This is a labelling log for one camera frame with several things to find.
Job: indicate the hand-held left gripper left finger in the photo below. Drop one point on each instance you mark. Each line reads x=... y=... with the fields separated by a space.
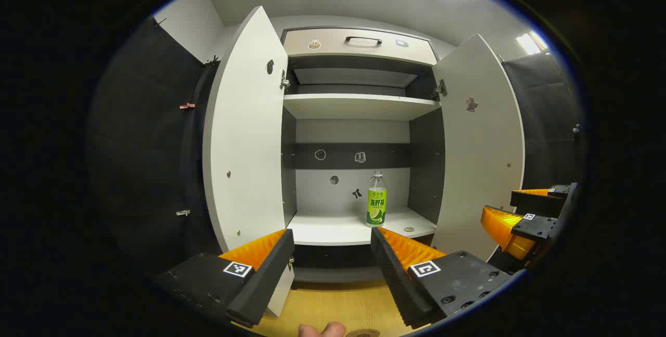
x=265 y=280

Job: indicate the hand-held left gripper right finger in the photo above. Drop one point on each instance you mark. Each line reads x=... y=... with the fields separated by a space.
x=395 y=280

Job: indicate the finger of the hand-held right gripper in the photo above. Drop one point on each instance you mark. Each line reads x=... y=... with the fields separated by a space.
x=536 y=228
x=536 y=203

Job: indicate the round wooden coaster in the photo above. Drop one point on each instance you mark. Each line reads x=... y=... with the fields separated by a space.
x=362 y=333

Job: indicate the grey cabinet door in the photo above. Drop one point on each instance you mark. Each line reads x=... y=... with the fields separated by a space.
x=244 y=144
x=478 y=170

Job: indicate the green label clear bottle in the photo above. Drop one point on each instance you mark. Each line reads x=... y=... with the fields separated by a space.
x=376 y=207

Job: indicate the white cabinet shelf board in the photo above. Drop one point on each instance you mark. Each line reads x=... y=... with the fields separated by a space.
x=359 y=105
x=333 y=230

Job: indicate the small ceiling light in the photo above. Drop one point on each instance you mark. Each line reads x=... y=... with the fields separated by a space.
x=530 y=43

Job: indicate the black backdrop cloth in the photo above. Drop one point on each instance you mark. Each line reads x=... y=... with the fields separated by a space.
x=145 y=144

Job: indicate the red clip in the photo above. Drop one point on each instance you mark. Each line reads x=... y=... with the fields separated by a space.
x=186 y=105

